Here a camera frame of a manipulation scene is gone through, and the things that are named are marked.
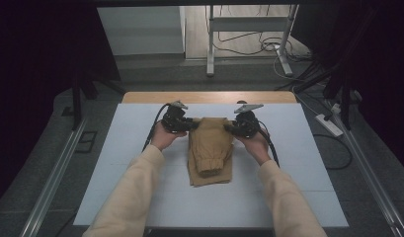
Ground black floor frame plate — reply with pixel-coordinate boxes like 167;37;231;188
74;130;99;154

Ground tan embroidered pants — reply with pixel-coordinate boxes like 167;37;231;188
187;117;235;188

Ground black metal stand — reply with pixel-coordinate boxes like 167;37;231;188
322;65;356;131
70;75;126;131

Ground white table cover board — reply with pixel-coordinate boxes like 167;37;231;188
73;103;350;229

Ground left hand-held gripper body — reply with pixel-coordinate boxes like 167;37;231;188
161;101;193;134

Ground white floor cable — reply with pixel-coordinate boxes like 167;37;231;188
273;48;322;117

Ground right hand-held gripper black cable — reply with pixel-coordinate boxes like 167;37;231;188
258;119;281;168

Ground tangle of black floor cables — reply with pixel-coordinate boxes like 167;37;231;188
210;31;312;63

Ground person's right hand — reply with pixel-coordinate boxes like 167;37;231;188
235;129;273;166

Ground dark curtain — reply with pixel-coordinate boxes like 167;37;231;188
289;0;404;186
0;0;121;208

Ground hand-held gripper black cable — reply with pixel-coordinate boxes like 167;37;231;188
141;103;173;153
258;119;281;168

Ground white power strip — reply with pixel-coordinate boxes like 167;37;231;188
314;113;345;138

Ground white metal desk frame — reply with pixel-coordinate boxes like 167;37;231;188
205;3;301;78

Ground left hand-held gripper black cable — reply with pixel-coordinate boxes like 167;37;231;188
141;103;173;153

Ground person's left hand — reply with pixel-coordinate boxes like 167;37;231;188
150;121;188;152

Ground black power cable loop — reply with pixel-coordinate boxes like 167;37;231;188
312;132;354;171

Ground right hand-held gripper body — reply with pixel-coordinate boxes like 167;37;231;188
233;104;265;139

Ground wooden table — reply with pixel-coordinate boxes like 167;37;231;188
121;91;298;105

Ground aluminium rail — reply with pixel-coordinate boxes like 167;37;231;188
20;118;89;237
327;98;404;237

